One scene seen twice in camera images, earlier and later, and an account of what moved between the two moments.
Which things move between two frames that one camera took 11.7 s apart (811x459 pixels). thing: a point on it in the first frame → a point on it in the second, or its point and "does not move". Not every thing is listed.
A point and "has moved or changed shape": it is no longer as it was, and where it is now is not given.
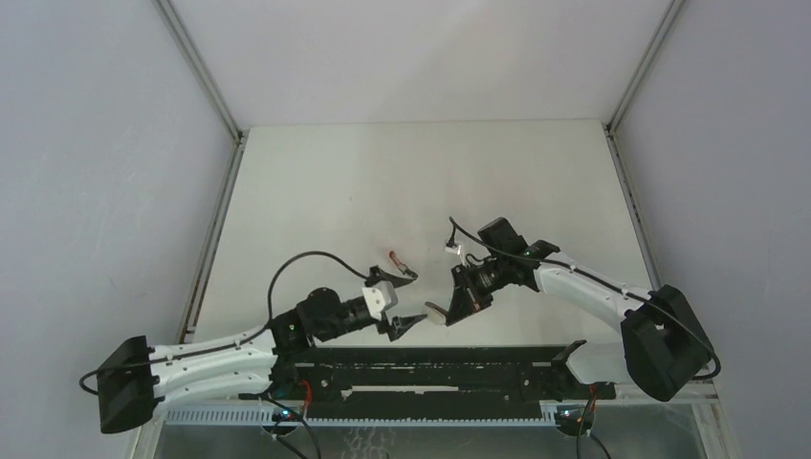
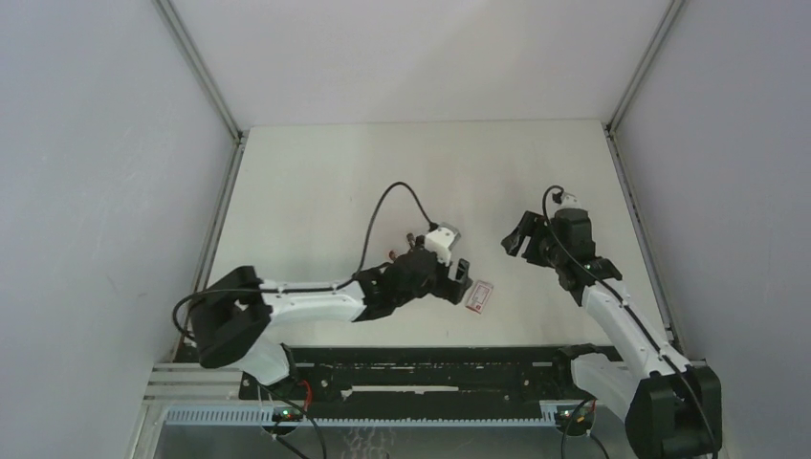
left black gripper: [401, 324] → [453, 289]
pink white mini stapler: [394, 257] has moved or changed shape
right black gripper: [467, 300] → [530, 225]
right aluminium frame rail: [615, 149] does not move
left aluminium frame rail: [237, 132] does not move
